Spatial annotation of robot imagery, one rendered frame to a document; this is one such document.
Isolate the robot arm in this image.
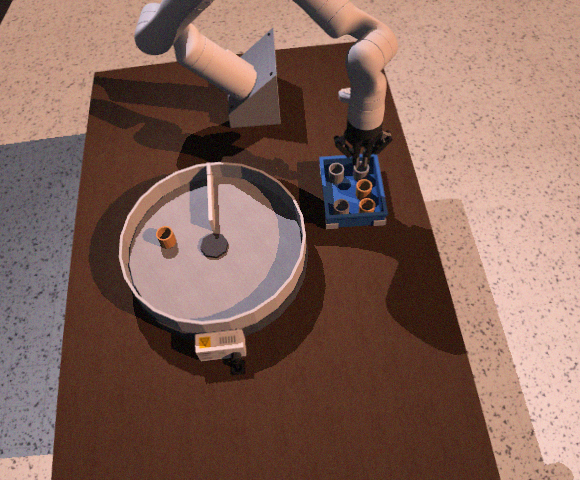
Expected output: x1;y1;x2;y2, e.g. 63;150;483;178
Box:
134;0;398;130

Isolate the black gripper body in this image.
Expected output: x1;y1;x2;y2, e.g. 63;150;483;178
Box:
344;117;383;147

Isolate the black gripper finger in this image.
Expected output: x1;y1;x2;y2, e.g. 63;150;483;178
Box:
334;132;362;168
362;130;392;167

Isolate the blue open-top crate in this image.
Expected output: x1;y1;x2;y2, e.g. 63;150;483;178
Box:
319;154;388;229

